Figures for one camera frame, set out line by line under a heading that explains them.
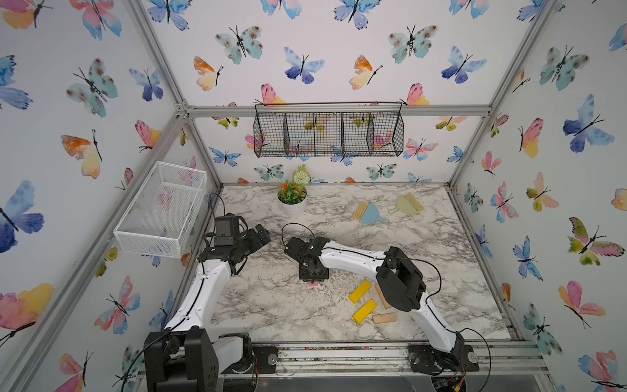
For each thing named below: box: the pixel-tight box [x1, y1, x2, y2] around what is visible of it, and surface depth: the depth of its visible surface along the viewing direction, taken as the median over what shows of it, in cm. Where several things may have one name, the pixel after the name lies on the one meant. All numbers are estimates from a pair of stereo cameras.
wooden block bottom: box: [372, 312, 397, 325], surface depth 83 cm
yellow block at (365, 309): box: [352, 298, 378, 325], surface depth 84 cm
